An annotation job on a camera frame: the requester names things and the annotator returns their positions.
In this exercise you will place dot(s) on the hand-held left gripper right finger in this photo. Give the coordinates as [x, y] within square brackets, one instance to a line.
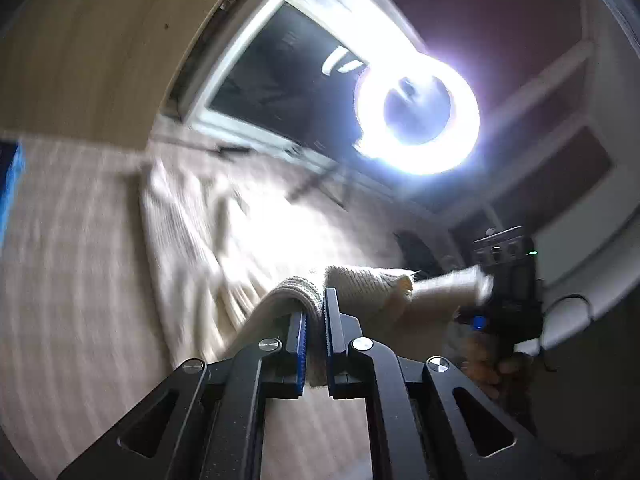
[330, 350]

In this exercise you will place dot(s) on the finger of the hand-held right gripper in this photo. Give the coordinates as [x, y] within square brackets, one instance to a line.
[479, 321]

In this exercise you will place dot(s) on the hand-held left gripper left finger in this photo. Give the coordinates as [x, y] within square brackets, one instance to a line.
[301, 355]

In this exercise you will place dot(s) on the cream knit sweater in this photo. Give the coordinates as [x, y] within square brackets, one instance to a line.
[185, 240]

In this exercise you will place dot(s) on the person's right hand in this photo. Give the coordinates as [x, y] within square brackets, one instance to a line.
[487, 370]

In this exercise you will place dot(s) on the black power adapter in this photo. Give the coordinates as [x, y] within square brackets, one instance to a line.
[235, 150]

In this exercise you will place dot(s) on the glass sliding door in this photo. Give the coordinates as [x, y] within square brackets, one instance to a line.
[280, 70]

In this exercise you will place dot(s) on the blue garment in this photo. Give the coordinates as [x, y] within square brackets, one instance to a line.
[10, 185]

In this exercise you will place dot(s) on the light wooden board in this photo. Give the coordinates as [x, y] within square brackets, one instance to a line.
[100, 60]

